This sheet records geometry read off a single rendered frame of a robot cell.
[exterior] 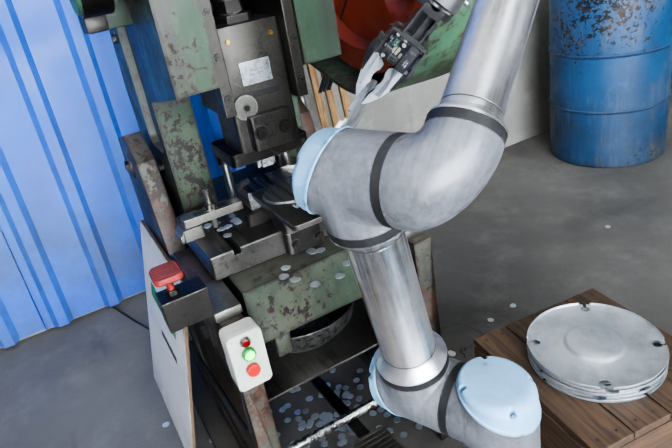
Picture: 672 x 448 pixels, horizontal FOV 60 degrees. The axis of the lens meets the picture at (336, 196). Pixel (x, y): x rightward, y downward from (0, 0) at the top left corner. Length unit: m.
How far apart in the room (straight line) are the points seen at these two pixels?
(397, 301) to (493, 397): 0.20
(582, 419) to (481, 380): 0.45
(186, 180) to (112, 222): 1.05
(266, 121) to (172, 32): 0.28
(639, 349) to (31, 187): 2.11
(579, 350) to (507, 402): 0.55
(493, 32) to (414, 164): 0.18
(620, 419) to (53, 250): 2.10
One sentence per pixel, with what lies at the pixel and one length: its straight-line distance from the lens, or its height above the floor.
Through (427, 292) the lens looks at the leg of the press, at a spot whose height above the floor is 0.47.
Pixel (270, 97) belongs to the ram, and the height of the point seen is 1.00.
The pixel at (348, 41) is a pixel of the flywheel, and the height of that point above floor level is 1.04.
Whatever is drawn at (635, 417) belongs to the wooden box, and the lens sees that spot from 1.36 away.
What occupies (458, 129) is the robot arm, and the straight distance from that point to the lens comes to 0.64.
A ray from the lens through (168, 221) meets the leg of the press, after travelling 1.65.
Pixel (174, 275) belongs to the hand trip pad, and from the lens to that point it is 1.18.
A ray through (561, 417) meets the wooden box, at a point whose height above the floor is 0.35.
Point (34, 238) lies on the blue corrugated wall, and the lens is 2.57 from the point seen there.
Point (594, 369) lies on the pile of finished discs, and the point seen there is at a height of 0.39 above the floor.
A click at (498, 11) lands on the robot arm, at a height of 1.20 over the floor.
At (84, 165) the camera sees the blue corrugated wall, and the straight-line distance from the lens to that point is 2.51.
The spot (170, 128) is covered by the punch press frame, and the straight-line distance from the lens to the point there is 1.54.
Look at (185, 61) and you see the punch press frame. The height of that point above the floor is 1.13.
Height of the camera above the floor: 1.30
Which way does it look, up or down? 24 degrees down
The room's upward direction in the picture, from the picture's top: 10 degrees counter-clockwise
